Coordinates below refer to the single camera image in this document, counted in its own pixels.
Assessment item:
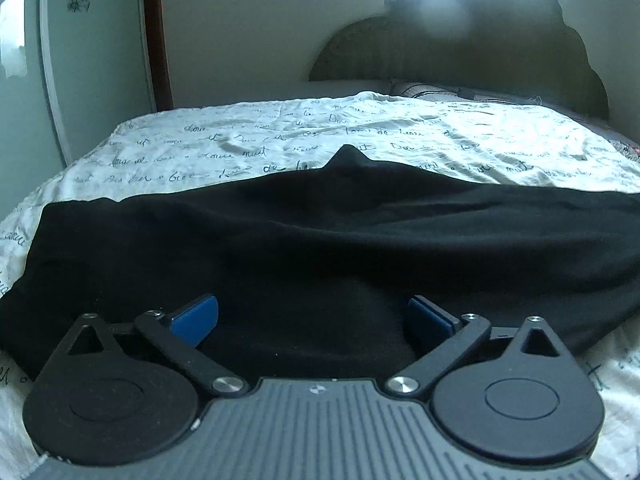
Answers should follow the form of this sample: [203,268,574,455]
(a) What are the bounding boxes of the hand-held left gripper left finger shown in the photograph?
[51,294,251,402]

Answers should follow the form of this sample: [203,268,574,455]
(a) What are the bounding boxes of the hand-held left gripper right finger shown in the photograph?
[384,296,576,404]

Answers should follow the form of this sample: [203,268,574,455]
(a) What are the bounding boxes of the black pants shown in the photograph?
[0,144,640,386]

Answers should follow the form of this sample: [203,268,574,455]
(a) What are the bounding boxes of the white script-printed blanket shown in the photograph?
[0,91,640,480]

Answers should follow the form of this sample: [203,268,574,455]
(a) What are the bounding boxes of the striped pillow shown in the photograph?
[389,78,603,117]

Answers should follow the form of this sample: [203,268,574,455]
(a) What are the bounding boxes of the patterned cloth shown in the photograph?
[611,137,640,164]

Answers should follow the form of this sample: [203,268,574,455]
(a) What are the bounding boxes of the glass sliding wardrobe door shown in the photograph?
[0,0,157,221]

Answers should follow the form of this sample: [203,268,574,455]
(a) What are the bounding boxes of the olive padded headboard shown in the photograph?
[308,0,612,122]

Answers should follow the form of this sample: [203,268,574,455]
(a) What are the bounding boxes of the brown wooden door frame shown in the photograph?
[142,0,175,112]

